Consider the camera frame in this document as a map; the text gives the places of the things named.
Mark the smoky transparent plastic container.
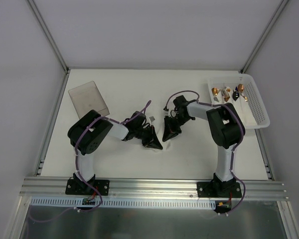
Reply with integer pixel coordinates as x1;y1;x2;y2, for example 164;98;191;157
68;81;110;119

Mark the rolled napkin with black spoon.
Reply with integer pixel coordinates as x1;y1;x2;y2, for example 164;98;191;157
232;91;240;101

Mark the aluminium mounting rail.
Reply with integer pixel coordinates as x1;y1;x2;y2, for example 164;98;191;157
19;176;290;201

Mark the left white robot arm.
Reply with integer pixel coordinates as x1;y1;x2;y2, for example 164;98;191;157
65;110;163;196

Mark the white perforated plastic basket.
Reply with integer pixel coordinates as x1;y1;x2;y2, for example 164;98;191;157
207;74;270;129

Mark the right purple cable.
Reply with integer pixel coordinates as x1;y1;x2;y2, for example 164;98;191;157
163;90;247;215

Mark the white slotted cable duct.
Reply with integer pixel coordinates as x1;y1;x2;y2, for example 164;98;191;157
30;197;216;210

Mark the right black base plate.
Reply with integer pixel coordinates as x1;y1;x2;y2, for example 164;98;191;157
196;181;242;198

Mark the white paper napkin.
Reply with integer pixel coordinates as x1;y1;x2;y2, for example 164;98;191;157
152;140;171;152

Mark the copper spoon in basket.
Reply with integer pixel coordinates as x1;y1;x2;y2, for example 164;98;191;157
237;84;248;101

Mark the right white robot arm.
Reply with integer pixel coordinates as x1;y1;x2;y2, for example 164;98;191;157
162;95;246;198

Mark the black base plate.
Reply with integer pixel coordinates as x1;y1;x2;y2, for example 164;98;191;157
196;181;242;198
65;174;110;196

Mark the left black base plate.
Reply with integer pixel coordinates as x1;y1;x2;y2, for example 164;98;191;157
65;174;110;196

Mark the rolled napkin with copper spoon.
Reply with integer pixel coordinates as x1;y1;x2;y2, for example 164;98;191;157
211;88;223;104

